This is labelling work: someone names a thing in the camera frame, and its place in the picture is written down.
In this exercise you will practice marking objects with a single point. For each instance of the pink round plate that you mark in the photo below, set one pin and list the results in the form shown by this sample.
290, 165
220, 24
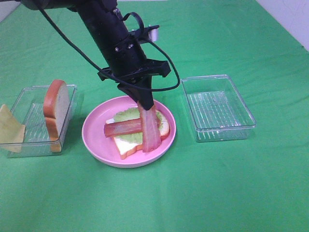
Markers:
104, 149

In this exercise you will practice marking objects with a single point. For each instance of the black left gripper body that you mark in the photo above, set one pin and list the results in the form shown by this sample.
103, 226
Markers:
127, 63

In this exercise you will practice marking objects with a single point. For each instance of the green lettuce leaf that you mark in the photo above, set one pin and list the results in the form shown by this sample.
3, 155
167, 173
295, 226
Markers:
133, 113

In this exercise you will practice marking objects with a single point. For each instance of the yellow cheese slice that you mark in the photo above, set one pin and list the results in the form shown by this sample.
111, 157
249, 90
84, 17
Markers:
11, 131

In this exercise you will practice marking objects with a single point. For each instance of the left clear plastic tray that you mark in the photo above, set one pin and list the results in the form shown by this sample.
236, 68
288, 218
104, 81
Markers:
28, 110

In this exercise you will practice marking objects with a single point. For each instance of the green tablecloth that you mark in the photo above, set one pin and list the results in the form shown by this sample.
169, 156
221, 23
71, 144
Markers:
260, 184

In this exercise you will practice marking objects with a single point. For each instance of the bread slice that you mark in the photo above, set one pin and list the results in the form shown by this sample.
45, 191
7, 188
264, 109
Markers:
55, 107
125, 149

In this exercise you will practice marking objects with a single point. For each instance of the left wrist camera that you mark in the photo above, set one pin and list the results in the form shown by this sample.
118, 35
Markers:
146, 34

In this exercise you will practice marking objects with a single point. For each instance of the bacon strip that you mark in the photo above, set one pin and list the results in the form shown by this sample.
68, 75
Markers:
150, 133
123, 127

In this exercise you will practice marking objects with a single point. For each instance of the clear plastic tray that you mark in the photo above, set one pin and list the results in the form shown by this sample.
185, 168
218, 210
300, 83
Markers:
28, 110
217, 110

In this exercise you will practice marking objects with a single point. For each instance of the right clear plastic tray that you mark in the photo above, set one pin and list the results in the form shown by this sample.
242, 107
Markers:
217, 110

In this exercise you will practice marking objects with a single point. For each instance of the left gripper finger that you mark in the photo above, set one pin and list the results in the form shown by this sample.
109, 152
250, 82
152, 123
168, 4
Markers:
145, 97
134, 92

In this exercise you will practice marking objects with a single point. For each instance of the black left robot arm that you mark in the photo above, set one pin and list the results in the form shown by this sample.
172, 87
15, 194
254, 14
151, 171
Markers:
98, 16

